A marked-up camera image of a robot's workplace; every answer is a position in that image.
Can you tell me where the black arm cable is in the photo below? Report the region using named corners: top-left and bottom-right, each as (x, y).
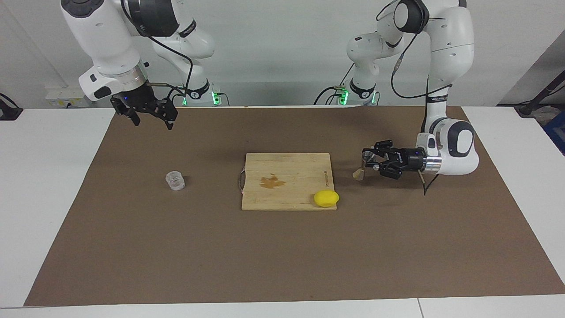
top-left (120, 0), bottom-right (195, 106)
top-left (377, 0), bottom-right (453, 196)

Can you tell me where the black stand leg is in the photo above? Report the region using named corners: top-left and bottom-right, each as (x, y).
top-left (514, 71), bottom-right (565, 117)

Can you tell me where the brown paper table mat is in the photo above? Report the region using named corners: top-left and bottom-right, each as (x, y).
top-left (24, 105), bottom-right (565, 307)

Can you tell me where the wooden cutting board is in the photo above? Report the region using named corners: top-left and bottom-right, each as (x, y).
top-left (238, 153), bottom-right (338, 211)

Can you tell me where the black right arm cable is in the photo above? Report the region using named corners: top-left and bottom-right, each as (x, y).
top-left (120, 0), bottom-right (195, 106)

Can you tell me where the black clamp mount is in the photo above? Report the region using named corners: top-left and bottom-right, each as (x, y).
top-left (0, 93), bottom-right (23, 121)

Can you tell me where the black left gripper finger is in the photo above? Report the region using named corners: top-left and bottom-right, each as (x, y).
top-left (362, 140), bottom-right (394, 158)
top-left (372, 161), bottom-right (403, 180)

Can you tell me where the white wall power strip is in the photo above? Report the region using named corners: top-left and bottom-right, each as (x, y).
top-left (45, 87), bottom-right (93, 108)

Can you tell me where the yellow lemon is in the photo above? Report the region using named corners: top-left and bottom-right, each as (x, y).
top-left (314, 190), bottom-right (340, 208)

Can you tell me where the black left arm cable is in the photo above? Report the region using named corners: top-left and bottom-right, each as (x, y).
top-left (377, 0), bottom-right (453, 196)

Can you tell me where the blue crate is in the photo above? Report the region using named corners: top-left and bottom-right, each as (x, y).
top-left (543, 110), bottom-right (565, 155)

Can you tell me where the small clear glass cup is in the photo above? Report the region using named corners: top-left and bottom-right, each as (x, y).
top-left (165, 171), bottom-right (186, 191)

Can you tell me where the steel double jigger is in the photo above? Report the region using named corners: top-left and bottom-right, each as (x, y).
top-left (353, 150), bottom-right (377, 181)

